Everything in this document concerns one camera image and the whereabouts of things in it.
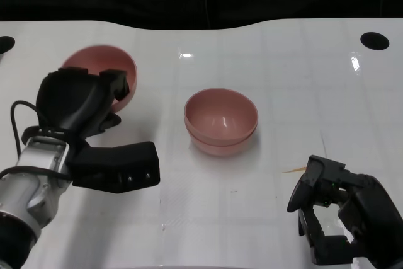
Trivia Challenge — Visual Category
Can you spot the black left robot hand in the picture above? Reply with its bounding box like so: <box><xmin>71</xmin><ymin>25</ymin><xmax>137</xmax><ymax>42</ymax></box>
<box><xmin>36</xmin><ymin>67</ymin><xmax>131</xmax><ymax>139</ymax></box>

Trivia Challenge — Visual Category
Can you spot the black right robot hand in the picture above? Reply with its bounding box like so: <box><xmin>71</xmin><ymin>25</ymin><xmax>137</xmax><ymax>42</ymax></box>
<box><xmin>287</xmin><ymin>154</ymin><xmax>403</xmax><ymax>266</ymax></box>

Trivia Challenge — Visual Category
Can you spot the pink plastic bowl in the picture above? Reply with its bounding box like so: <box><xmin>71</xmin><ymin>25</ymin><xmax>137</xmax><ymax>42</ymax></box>
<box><xmin>188</xmin><ymin>130</ymin><xmax>256</xmax><ymax>157</ymax></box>
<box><xmin>61</xmin><ymin>45</ymin><xmax>139</xmax><ymax>114</ymax></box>
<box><xmin>184</xmin><ymin>88</ymin><xmax>259</xmax><ymax>146</ymax></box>

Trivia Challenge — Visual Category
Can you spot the left arm looping black cable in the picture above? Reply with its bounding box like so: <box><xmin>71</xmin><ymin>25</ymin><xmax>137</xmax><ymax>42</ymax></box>
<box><xmin>10</xmin><ymin>100</ymin><xmax>48</xmax><ymax>156</ymax></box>

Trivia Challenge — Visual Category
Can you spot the left forearm wrapping black cable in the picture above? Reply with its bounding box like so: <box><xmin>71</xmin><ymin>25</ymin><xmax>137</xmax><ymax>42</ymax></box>
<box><xmin>0</xmin><ymin>165</ymin><xmax>72</xmax><ymax>185</ymax></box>

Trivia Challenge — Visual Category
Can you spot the black table cable hole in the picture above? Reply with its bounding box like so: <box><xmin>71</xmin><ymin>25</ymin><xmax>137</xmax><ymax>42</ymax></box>
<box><xmin>360</xmin><ymin>31</ymin><xmax>390</xmax><ymax>51</ymax></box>
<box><xmin>0</xmin><ymin>36</ymin><xmax>16</xmax><ymax>54</ymax></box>

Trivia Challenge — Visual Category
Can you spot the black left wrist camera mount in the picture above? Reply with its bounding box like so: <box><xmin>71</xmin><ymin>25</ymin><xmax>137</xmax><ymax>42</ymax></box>
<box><xmin>21</xmin><ymin>125</ymin><xmax>161</xmax><ymax>195</ymax></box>

